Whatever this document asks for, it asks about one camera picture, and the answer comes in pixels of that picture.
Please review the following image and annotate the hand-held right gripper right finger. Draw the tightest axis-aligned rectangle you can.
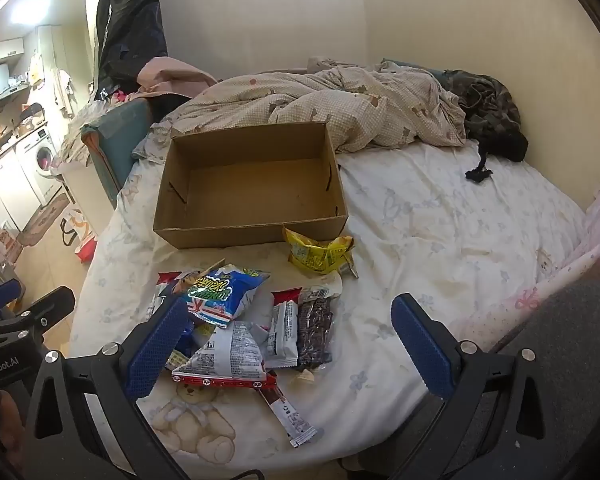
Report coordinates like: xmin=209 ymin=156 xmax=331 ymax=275
xmin=380 ymin=294 xmax=573 ymax=480

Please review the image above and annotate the teal padded headboard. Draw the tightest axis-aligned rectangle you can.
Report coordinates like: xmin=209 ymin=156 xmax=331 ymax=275
xmin=80 ymin=97 xmax=156 ymax=206

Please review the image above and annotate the red white stick-print packet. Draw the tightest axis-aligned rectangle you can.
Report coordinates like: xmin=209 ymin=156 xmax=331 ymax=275
xmin=147 ymin=258 xmax=226 ymax=321

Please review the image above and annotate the yellow chips bag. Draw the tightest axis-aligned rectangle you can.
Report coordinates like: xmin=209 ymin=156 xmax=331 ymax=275
xmin=283 ymin=226 xmax=359 ymax=279

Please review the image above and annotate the brown cardboard box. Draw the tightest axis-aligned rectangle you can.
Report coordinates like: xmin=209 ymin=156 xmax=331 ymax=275
xmin=152 ymin=120 xmax=350 ymax=250

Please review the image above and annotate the black cloth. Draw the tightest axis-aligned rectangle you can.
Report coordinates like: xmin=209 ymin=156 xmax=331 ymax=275
xmin=465 ymin=130 xmax=530 ymax=183

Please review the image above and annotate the brown white stick packet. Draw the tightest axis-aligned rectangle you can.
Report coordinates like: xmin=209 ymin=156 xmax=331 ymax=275
xmin=257 ymin=385 xmax=318 ymax=448

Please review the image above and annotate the dark camouflage cloth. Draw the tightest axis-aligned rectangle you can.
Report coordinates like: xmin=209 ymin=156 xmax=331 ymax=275
xmin=440 ymin=70 xmax=523 ymax=143

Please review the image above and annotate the pink cloth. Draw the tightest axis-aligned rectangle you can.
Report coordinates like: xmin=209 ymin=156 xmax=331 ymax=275
xmin=125 ymin=57 xmax=221 ymax=106

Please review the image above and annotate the clear dark seed packet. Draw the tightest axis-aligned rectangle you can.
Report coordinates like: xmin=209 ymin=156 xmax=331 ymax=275
xmin=296 ymin=284 xmax=343 ymax=368

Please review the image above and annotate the beige checked quilt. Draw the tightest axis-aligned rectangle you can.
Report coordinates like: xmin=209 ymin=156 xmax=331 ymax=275
xmin=132 ymin=57 xmax=468 ymax=161

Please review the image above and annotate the white orange bag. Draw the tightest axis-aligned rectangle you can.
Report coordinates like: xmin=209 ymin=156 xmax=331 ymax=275
xmin=60 ymin=207 xmax=98 ymax=263

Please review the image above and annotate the white red-topped snack packet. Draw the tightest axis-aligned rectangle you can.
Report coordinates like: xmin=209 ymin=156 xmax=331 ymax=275
xmin=265 ymin=286 xmax=303 ymax=368

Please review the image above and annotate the blue yellow snack packet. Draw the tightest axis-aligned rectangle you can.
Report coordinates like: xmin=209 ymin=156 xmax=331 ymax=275
xmin=170 ymin=322 xmax=217 ymax=368

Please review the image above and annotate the dark hanging jacket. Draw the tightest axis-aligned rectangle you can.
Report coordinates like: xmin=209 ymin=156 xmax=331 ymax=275
xmin=96 ymin=0 xmax=168 ymax=103

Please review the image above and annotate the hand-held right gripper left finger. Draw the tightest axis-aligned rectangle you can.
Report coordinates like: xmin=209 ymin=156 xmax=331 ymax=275
xmin=22 ymin=297 xmax=191 ymax=480

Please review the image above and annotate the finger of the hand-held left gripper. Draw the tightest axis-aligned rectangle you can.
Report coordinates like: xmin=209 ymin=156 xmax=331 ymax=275
xmin=0 ymin=287 xmax=76 ymax=343
xmin=0 ymin=279 xmax=23 ymax=319

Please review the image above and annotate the blue snack bag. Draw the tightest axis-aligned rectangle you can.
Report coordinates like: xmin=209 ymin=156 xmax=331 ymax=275
xmin=182 ymin=263 xmax=272 ymax=329

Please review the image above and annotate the white red-striped snack bag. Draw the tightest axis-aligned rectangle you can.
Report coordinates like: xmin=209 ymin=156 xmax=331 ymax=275
xmin=171 ymin=320 xmax=279 ymax=391

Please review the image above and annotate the pink printed blanket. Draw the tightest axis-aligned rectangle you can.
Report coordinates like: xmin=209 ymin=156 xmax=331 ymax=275
xmin=450 ymin=180 xmax=600 ymax=356

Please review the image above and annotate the white washing machine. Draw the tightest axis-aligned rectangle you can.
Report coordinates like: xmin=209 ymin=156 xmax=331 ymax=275
xmin=15 ymin=127 xmax=63 ymax=203

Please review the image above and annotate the white floral bed sheet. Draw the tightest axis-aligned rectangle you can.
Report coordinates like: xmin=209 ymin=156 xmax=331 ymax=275
xmin=67 ymin=130 xmax=588 ymax=471

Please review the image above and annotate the white cabinet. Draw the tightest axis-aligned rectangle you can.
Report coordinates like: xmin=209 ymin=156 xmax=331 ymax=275
xmin=0 ymin=147 xmax=46 ymax=233

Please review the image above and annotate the patterned floor rug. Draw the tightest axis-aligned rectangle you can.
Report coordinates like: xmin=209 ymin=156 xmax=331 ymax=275
xmin=17 ymin=192 xmax=71 ymax=248

